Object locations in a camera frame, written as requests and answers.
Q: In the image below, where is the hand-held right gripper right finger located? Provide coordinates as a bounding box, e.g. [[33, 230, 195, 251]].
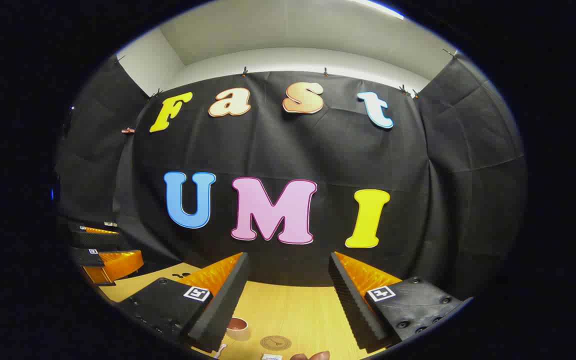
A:
[[328, 251, 474, 353]]

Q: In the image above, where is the round brown coaster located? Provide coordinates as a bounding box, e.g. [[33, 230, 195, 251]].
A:
[[260, 335, 292, 351]]

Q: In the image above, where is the wooden desktop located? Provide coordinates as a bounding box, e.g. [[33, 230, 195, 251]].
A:
[[99, 262, 394, 360]]

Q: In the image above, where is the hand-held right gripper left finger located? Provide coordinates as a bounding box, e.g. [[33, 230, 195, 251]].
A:
[[117, 251, 251, 353]]

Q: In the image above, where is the white cup with wooden handle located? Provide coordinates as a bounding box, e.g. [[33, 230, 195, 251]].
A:
[[226, 316, 250, 342]]

